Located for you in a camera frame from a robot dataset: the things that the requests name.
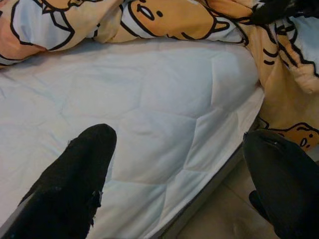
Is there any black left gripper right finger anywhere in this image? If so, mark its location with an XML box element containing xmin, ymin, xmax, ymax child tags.
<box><xmin>242</xmin><ymin>129</ymin><xmax>319</xmax><ymax>239</ymax></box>

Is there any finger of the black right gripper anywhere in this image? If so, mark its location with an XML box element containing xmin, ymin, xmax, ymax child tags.
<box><xmin>251</xmin><ymin>0</ymin><xmax>319</xmax><ymax>25</ymax></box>

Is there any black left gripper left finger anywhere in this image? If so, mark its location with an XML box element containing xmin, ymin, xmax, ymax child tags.
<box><xmin>0</xmin><ymin>123</ymin><xmax>117</xmax><ymax>239</ymax></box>

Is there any yellow cartoon print blanket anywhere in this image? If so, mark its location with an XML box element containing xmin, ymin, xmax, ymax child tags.
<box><xmin>0</xmin><ymin>0</ymin><xmax>319</xmax><ymax>152</ymax></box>

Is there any white quilted mattress pad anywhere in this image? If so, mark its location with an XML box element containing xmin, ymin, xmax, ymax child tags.
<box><xmin>0</xmin><ymin>37</ymin><xmax>265</xmax><ymax>239</ymax></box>

